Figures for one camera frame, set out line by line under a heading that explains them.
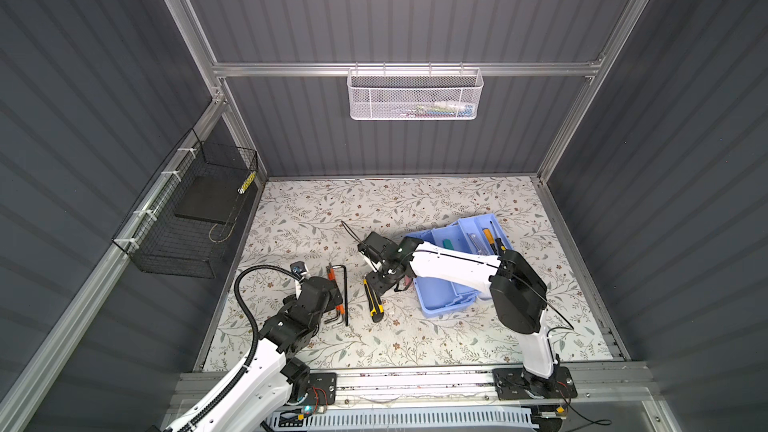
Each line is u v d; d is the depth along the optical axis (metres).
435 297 0.89
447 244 0.93
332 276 0.94
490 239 0.88
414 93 1.24
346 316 0.85
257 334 0.54
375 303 0.87
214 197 0.75
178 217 0.72
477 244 0.89
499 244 0.87
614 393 0.74
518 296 0.50
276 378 0.62
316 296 0.61
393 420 0.77
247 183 0.82
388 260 0.66
